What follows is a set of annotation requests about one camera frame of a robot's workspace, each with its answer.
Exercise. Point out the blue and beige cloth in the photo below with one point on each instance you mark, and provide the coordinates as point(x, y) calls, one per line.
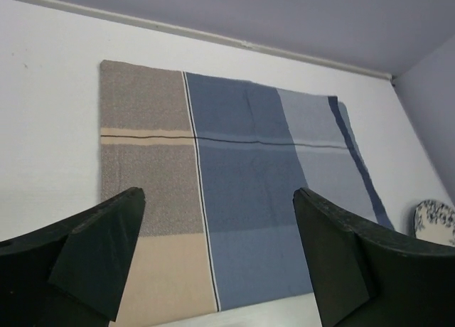
point(219, 161)

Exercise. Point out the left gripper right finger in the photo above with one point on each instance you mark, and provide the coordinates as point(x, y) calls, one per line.
point(364, 274)

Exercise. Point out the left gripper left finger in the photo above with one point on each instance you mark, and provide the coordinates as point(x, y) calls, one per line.
point(72, 272)

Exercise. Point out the blue floral plate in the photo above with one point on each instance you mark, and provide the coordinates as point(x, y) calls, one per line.
point(434, 222)

